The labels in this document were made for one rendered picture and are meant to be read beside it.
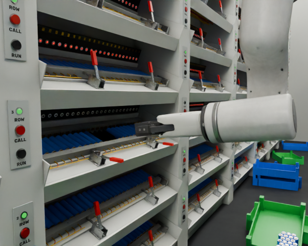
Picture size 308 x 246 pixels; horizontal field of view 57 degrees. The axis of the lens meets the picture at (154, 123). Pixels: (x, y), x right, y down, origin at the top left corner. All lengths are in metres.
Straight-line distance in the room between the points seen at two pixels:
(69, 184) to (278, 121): 0.45
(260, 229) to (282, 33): 1.06
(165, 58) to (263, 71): 0.55
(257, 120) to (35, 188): 0.43
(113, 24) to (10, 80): 0.34
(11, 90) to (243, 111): 0.41
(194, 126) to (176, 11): 0.63
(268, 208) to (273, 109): 1.08
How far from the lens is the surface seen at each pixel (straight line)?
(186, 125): 0.57
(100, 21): 0.75
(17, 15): 0.58
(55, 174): 0.66
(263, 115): 0.53
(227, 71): 1.74
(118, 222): 0.87
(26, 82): 0.57
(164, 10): 1.14
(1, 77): 0.55
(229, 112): 0.55
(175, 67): 1.08
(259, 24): 0.56
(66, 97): 0.64
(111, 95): 0.75
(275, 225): 1.49
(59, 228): 0.76
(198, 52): 1.27
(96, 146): 0.77
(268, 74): 0.64
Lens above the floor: 0.66
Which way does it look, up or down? 6 degrees down
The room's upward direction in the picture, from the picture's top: straight up
